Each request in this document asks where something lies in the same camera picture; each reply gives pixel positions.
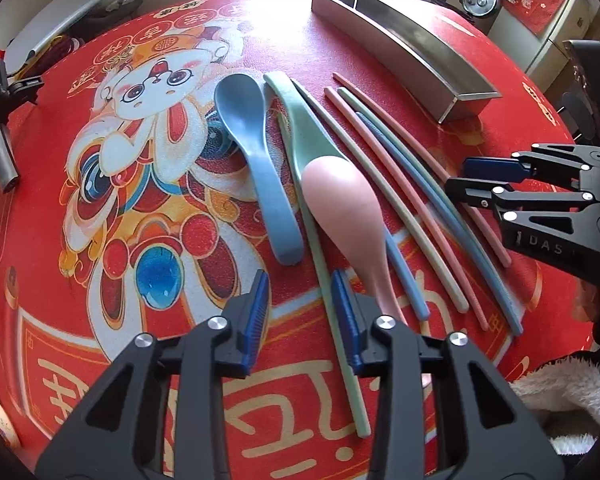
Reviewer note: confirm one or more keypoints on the pink spoon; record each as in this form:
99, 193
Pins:
347, 209

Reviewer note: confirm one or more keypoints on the blue chopstick long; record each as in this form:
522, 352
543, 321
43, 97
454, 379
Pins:
452, 218

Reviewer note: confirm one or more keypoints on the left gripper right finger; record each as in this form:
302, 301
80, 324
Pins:
483, 429

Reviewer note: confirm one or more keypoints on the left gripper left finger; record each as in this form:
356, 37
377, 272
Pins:
117, 429

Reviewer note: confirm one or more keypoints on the green spoon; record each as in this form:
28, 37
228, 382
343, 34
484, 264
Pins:
308, 137

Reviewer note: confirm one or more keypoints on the steel utensil tray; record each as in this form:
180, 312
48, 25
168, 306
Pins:
400, 34

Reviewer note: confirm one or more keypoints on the blue spoon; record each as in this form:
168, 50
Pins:
240, 103

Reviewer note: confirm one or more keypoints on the black camera on tripod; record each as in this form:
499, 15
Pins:
12, 96

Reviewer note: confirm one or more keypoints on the red printed table mat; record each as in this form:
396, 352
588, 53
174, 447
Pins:
134, 213

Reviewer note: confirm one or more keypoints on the white fluffy cloth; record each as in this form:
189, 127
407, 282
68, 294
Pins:
564, 396

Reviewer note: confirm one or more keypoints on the white refrigerator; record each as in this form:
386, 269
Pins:
532, 33

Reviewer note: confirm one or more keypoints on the blue chopstick short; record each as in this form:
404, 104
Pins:
406, 278

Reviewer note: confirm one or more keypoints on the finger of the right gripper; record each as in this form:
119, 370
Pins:
485, 194
510, 167

